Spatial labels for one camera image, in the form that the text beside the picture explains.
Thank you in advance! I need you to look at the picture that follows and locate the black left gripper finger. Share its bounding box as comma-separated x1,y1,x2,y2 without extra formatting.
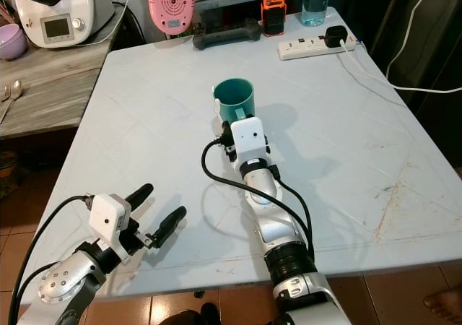
147,206,187,251
123,183,155,210

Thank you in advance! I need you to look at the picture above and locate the teal plastic cup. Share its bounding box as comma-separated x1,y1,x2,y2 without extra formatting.
213,78,256,123

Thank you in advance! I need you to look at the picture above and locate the black robot foot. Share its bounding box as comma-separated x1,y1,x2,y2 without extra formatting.
159,303,219,325

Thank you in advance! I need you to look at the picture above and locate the white power strip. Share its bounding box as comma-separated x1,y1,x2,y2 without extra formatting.
278,35,359,61

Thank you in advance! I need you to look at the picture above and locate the orange black battery pack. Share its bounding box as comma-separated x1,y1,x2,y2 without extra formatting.
262,0,287,38

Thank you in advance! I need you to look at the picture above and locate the grey wooden counter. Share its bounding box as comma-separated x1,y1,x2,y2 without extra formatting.
0,40,113,140

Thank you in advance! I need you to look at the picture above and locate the pink round device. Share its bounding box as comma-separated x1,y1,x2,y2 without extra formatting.
148,0,196,36

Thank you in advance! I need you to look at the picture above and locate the black plug adapter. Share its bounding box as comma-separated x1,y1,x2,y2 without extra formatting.
324,25,352,49

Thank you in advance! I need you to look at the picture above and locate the clear water bottle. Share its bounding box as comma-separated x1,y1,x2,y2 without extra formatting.
302,0,334,27

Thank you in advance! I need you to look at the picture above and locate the purple bowl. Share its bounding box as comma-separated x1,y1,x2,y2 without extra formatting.
0,23,28,61

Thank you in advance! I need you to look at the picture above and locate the white kitchen appliance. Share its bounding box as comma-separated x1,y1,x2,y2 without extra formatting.
11,0,95,50

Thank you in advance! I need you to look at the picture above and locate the person's bare foot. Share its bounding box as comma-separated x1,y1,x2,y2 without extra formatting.
422,285,462,325

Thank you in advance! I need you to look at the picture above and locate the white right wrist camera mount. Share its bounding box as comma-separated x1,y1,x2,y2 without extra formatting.
230,116,270,162

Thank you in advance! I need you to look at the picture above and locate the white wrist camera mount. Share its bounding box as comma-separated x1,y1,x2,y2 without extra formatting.
90,194,134,246
230,116,270,162

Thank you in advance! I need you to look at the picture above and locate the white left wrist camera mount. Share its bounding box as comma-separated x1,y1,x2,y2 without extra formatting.
90,194,134,246

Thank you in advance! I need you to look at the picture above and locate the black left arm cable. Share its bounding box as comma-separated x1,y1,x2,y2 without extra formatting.
7,194,99,325

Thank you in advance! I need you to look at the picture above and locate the black handle bar tool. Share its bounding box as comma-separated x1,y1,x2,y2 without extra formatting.
193,18,263,51

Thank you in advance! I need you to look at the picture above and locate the white charger cable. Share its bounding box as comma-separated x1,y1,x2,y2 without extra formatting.
92,0,151,48

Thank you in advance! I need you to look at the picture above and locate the white power cable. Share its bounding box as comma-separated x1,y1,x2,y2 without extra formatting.
338,43,462,95

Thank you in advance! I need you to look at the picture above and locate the thin white hanging cable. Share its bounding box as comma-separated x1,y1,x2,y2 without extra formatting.
385,0,438,80

